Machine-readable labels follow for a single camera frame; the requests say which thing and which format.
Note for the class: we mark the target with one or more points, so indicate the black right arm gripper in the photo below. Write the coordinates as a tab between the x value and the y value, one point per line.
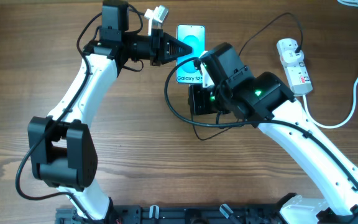
197	99

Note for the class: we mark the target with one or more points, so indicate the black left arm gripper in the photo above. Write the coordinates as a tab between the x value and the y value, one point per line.
158	36

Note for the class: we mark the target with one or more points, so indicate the smartphone with cyan screen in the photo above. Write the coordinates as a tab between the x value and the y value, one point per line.
194	36

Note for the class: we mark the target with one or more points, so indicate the white power strip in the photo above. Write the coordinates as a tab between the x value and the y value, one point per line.
297	76

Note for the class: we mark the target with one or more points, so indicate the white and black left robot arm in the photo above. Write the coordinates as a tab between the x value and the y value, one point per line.
62	152

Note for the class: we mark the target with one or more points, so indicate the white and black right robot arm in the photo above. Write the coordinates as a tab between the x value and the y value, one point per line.
270	106

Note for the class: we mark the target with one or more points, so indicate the white charger plug adapter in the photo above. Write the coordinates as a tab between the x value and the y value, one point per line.
290	58

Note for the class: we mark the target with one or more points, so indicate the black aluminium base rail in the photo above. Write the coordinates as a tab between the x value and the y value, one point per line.
124	214

